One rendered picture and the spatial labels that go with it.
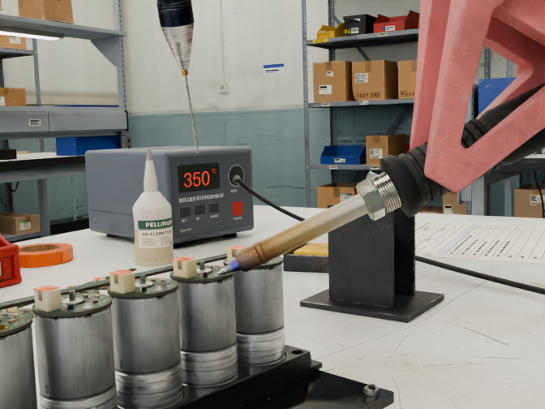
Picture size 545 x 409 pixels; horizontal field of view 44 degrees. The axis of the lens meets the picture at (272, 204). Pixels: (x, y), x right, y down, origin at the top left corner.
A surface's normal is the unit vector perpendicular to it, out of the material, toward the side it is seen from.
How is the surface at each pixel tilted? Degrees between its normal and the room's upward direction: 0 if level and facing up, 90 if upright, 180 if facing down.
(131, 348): 90
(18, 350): 90
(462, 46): 108
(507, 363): 0
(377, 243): 90
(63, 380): 90
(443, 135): 98
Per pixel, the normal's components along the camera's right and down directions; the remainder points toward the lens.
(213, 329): 0.33, 0.10
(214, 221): 0.71, 0.06
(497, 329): -0.03, -0.99
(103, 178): -0.70, 0.11
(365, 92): -0.51, 0.11
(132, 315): -0.09, 0.12
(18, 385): 0.86, 0.04
